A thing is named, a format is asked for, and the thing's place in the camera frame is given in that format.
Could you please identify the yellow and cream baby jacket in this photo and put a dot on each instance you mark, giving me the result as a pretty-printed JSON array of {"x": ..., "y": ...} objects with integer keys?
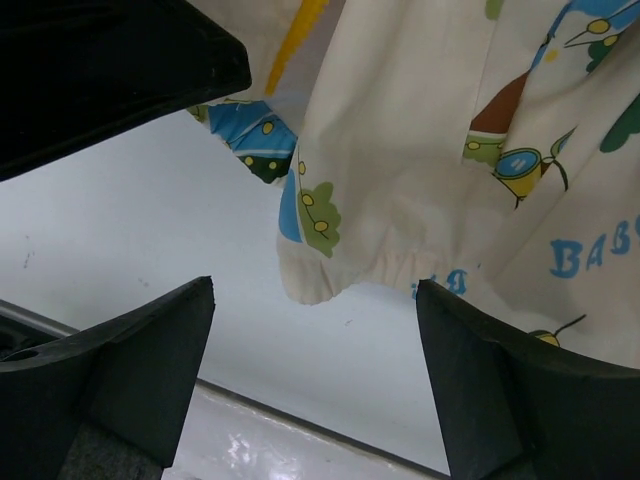
[{"x": 489, "y": 146}]

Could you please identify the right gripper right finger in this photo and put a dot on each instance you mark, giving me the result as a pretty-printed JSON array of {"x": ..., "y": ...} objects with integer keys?
[{"x": 511, "y": 406}]

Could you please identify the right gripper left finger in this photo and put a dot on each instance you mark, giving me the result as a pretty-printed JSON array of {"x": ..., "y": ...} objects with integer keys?
[{"x": 108, "y": 402}]

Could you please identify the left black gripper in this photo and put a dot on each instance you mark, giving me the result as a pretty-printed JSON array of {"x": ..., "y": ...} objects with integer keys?
[{"x": 75, "y": 73}]

